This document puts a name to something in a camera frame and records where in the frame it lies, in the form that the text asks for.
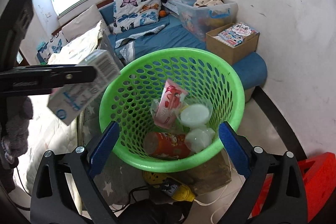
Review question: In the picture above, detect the white cable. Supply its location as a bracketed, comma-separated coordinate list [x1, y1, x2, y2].
[194, 156, 234, 224]

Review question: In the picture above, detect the clear plastic cup with lid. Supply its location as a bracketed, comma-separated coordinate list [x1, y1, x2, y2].
[180, 99, 213, 127]

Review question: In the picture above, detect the green plastic mesh basket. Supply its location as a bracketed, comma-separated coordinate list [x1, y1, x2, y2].
[99, 48, 246, 172]

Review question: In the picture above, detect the black cable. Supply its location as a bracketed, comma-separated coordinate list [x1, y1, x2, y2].
[110, 185, 163, 211]

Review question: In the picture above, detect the cardboard box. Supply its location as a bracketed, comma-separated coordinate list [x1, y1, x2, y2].
[205, 23, 260, 66]

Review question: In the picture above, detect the pink white snack packet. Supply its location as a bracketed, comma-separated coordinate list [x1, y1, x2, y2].
[154, 79, 189, 129]

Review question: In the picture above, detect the yellow power strip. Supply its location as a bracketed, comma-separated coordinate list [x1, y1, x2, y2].
[143, 171, 196, 202]

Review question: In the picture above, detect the clear plastic storage box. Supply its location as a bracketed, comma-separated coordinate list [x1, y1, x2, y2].
[172, 0, 239, 42]

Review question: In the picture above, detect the red plastic stool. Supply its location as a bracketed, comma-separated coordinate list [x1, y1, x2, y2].
[251, 152, 333, 223]

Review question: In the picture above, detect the beige pillow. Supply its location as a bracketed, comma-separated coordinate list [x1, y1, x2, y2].
[62, 4, 102, 42]

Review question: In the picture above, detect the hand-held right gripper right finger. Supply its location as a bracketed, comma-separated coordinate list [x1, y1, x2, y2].
[218, 121, 307, 224]

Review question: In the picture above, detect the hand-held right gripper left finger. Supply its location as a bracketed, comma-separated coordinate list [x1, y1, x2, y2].
[30, 121, 121, 224]

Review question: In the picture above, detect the white quilt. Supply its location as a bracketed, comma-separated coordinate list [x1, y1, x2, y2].
[16, 20, 107, 214]

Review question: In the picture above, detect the grey star print cloth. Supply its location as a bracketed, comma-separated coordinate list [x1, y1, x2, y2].
[81, 106, 148, 205]

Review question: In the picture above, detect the translucent plastic cup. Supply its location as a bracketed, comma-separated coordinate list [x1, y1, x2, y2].
[185, 127, 216, 153]

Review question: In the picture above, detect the person's left hand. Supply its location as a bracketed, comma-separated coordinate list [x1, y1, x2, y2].
[0, 96, 35, 166]

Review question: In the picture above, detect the grey patterned blanket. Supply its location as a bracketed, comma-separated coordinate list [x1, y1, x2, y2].
[115, 23, 169, 62]

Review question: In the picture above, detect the stack of colourful books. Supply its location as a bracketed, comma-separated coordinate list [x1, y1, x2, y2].
[218, 23, 260, 48]

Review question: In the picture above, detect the small butterfly print pillow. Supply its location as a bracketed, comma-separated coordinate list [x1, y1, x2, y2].
[37, 31, 69, 63]

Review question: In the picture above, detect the large butterfly print pillow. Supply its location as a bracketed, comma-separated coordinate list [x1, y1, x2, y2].
[109, 0, 162, 35]

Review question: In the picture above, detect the blue bed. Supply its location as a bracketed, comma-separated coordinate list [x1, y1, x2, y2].
[98, 0, 268, 103]

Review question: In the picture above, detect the red cartoon snack tub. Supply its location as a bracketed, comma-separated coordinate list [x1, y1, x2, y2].
[144, 132, 194, 159]

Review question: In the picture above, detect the white blue milk carton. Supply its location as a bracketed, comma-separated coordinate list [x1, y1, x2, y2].
[47, 49, 122, 126]

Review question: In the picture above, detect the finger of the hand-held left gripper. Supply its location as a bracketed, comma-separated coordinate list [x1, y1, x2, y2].
[0, 65, 96, 96]

